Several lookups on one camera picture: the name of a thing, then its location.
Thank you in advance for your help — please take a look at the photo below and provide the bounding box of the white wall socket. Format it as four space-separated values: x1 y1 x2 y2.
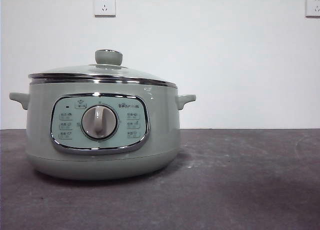
304 0 320 18
93 0 117 18

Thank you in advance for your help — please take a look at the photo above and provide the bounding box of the pale green electric pot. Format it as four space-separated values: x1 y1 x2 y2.
9 80 197 182

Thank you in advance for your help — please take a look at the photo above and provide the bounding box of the glass lid with green knob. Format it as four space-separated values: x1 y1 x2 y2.
27 49 177 87

